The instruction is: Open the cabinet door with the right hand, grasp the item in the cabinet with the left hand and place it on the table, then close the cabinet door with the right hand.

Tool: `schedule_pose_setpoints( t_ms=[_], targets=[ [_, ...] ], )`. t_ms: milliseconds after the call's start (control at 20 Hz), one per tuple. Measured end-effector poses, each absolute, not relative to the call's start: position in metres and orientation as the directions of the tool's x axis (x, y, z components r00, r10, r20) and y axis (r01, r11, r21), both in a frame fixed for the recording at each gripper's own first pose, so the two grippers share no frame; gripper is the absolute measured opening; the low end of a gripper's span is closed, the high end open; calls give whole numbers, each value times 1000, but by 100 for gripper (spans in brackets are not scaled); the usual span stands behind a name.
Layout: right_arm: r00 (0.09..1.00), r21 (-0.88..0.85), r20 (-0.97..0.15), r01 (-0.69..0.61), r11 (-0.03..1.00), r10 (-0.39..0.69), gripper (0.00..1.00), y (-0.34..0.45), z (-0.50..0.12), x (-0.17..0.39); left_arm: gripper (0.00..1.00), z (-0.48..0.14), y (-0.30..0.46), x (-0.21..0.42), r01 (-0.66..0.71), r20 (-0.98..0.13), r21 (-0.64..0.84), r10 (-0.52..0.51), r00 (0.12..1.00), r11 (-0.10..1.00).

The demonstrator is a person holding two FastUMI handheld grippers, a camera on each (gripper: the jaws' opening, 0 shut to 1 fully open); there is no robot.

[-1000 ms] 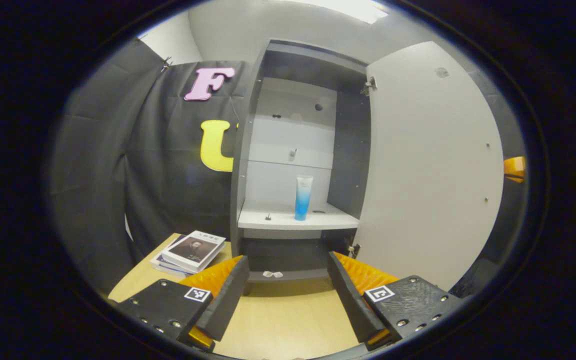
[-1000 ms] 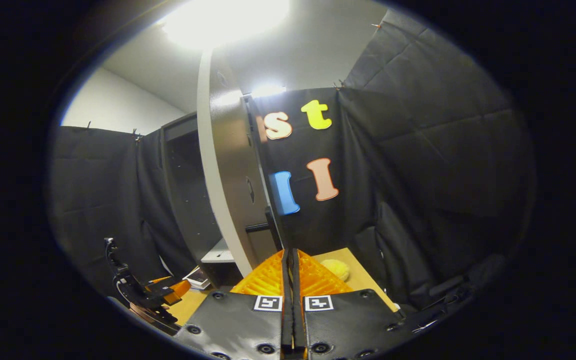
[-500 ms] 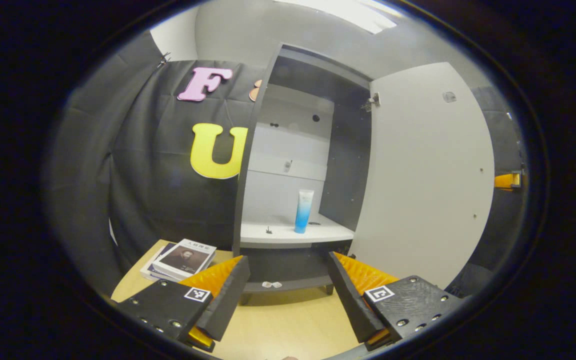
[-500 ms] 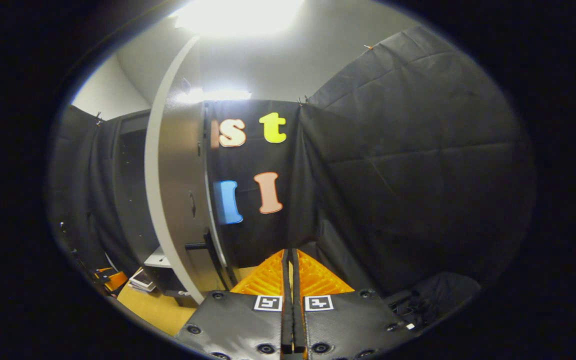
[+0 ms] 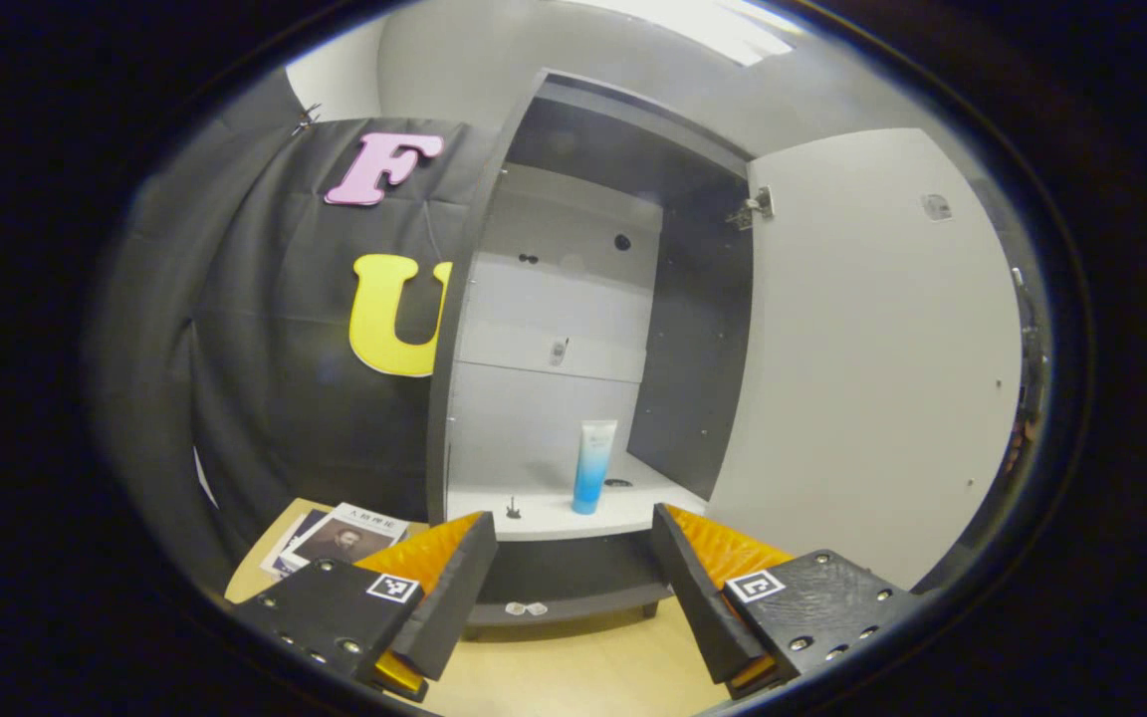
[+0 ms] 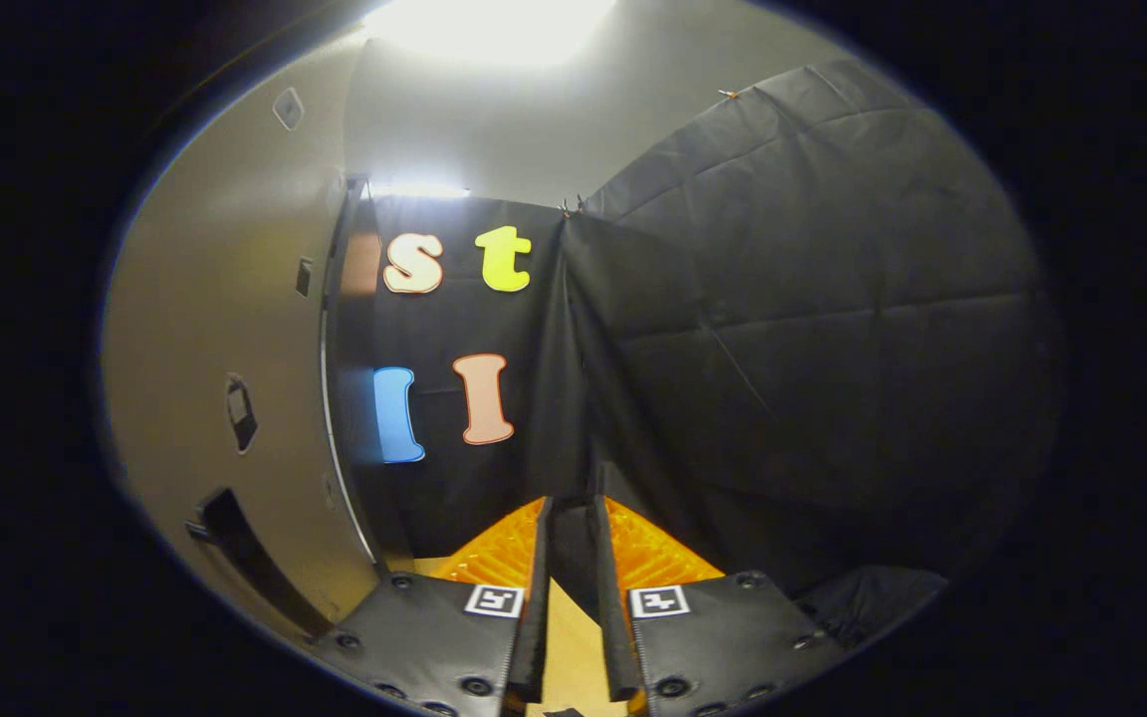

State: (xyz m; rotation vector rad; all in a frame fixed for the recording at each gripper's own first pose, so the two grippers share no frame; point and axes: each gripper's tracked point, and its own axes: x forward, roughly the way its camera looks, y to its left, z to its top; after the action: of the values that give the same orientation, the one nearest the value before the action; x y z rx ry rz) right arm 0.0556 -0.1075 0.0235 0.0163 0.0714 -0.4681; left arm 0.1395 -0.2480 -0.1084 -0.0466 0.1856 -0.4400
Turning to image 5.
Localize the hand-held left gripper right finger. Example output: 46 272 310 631
649 503 923 700

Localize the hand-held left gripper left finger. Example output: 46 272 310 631
230 511 500 703

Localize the blue and white bottle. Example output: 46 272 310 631
572 418 620 516

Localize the dark grey cabinet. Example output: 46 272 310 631
424 68 756 628

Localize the grey cabinet door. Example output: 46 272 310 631
708 127 1025 591

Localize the metal cabinet door hinge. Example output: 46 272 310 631
728 187 776 230

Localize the book with portrait cover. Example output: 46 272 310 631
287 501 411 577

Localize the navy and white book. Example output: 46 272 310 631
260 510 331 581

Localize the black backdrop cloth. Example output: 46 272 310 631
86 70 495 598

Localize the large ceiling light panel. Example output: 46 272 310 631
573 0 803 67

